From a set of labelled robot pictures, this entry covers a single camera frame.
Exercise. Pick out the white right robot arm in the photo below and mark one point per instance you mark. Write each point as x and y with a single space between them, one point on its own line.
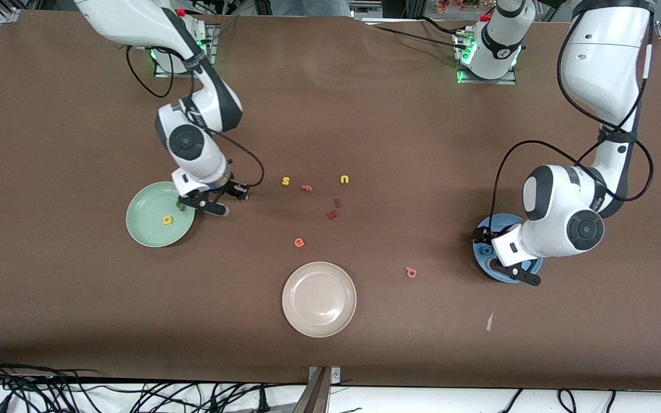
129 20

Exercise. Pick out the white paper scrap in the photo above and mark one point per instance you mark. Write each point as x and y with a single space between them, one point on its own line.
489 322

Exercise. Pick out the dark red letter r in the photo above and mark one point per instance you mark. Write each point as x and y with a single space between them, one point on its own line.
332 215

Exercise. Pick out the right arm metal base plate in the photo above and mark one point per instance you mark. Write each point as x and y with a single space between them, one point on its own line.
212 57

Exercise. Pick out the person in blue jeans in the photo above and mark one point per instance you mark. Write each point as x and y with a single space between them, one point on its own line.
325 4

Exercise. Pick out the grey metal table bracket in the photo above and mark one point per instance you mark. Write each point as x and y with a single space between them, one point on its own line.
314 373

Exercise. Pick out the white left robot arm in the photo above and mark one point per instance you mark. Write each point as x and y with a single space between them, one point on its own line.
606 57

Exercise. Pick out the blue plate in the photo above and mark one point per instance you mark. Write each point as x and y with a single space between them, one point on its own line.
502 219

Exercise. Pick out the beige plate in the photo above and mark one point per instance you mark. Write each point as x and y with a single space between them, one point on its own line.
319 299

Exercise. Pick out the pink letter p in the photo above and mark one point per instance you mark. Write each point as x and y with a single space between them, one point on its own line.
408 269

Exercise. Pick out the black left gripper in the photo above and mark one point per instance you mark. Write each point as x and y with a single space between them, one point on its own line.
486 236

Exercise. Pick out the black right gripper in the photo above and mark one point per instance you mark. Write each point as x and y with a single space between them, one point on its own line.
229 187

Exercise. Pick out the green plate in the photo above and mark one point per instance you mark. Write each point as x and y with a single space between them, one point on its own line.
147 229

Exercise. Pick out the orange flower decoration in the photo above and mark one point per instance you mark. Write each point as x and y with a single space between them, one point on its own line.
457 6

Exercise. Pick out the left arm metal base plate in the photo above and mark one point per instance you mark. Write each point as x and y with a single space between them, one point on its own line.
485 82

